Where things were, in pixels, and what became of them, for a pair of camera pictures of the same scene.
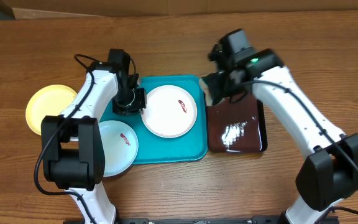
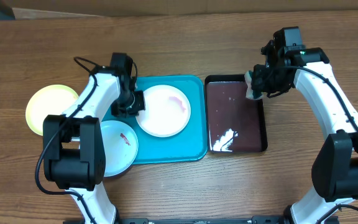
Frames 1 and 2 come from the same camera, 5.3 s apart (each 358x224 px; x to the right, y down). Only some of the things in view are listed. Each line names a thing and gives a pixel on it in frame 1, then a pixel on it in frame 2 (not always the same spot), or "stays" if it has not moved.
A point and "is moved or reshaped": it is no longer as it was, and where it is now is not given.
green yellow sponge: [207, 91] is moved or reshaped
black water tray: [238, 127] stays
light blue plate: [120, 147] stays
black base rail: [256, 220] stays
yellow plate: [48, 100] stays
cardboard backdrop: [30, 9] stays
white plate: [171, 111] is moved or reshaped
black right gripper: [220, 93] to [261, 84]
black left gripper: [137, 109] stays
